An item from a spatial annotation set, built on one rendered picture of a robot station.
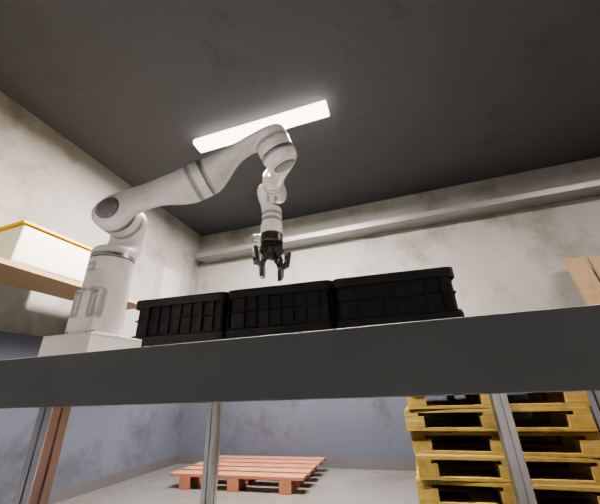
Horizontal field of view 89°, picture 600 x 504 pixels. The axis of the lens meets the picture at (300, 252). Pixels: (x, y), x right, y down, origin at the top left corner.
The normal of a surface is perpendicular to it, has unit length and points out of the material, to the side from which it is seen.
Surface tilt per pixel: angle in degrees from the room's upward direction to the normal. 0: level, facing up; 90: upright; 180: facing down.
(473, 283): 90
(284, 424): 90
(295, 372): 90
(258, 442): 90
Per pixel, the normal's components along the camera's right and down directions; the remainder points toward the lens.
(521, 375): -0.31, -0.38
